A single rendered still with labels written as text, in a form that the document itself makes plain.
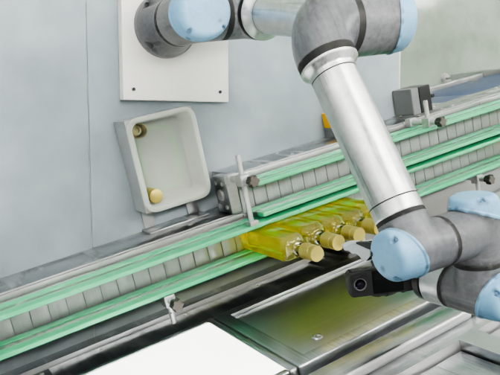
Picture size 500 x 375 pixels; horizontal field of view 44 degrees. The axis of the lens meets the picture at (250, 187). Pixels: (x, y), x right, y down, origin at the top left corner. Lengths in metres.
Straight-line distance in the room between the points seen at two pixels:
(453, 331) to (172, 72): 0.86
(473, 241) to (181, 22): 0.73
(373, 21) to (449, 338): 0.58
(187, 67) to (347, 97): 0.69
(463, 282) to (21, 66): 1.01
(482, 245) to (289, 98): 0.90
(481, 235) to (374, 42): 0.35
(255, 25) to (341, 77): 0.45
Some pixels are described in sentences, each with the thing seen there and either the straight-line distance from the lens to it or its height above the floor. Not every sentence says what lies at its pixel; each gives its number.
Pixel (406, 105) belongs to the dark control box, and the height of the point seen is 0.81.
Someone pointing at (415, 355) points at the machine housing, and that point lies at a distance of 1.17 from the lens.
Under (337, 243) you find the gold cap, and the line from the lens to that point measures 1.32.
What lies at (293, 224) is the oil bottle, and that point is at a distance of 1.41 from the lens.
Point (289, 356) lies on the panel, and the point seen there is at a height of 1.27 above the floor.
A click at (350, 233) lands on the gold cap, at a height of 1.15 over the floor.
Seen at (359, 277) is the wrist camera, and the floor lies 1.39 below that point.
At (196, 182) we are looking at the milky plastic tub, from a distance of 1.54.
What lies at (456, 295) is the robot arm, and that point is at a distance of 1.01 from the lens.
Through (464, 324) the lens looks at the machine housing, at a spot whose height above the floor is 1.40.
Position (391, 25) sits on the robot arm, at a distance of 1.06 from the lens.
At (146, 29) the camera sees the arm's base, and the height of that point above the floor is 0.83.
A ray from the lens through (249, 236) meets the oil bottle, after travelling 1.46.
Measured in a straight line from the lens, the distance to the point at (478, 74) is 3.03.
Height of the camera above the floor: 2.18
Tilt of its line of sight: 60 degrees down
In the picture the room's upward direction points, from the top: 99 degrees clockwise
